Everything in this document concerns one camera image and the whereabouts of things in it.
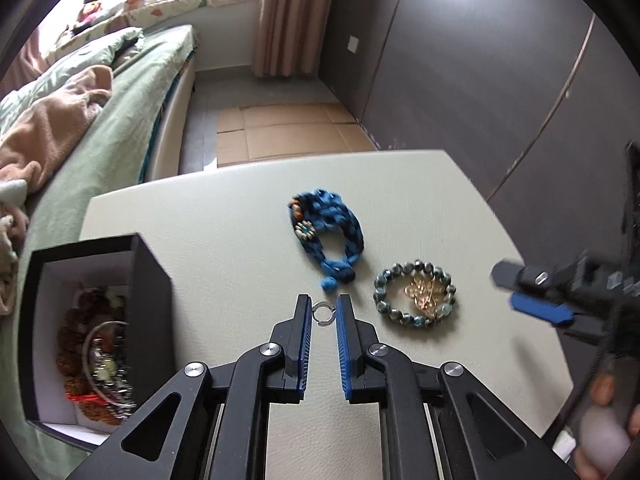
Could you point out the bed with green sheet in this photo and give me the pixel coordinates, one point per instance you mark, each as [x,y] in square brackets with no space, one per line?
[125,110]

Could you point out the person's right hand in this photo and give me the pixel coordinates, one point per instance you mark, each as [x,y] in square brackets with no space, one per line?
[602,390]

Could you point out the black jewelry box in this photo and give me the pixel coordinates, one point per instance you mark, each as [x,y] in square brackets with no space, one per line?
[150,310]

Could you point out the pink curtain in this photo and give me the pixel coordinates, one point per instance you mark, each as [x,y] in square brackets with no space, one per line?
[25,60]
[290,15]

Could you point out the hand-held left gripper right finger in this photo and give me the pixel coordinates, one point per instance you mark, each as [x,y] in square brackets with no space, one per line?
[344,355]

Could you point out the grey wardrobe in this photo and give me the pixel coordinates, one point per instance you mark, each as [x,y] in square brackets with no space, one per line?
[450,35]

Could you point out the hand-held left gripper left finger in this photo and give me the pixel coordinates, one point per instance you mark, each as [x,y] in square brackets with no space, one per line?
[303,355]

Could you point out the cardboard floor sheets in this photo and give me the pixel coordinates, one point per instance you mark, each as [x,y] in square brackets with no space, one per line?
[280,130]

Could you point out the pale green quilt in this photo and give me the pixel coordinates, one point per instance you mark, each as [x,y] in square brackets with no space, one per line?
[85,55]

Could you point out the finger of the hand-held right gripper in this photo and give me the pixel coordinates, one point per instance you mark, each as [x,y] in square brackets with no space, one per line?
[505,274]
[540,310]

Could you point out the white wall socket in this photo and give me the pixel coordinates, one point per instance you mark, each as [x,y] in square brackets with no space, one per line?
[353,44]

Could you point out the printed window seat cushion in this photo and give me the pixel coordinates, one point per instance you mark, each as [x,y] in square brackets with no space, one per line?
[190,5]

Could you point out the gold brooch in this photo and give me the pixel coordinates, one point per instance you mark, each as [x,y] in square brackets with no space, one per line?
[425,292]

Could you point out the pink fleece blanket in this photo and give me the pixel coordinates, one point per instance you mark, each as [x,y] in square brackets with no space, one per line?
[50,125]

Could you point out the silver bangle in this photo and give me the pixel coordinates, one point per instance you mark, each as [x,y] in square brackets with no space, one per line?
[86,355]

